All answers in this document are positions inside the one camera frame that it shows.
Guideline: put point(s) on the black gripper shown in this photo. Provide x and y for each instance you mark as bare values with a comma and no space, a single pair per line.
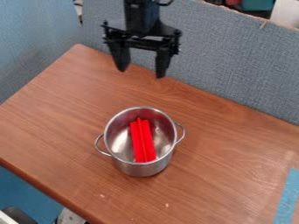
142,31

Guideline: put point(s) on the red block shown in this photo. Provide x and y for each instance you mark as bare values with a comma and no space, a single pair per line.
142,141

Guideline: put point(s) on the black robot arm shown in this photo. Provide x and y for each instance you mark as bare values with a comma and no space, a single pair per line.
142,1

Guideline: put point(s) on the metal pot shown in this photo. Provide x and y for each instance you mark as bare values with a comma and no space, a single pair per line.
115,144

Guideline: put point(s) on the white round object below table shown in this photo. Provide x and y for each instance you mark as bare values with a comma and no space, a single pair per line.
68,217

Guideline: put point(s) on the black object bottom left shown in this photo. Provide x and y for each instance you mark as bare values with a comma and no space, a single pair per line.
19,215

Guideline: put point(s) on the blue tape strip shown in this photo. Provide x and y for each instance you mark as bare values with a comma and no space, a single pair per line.
290,196

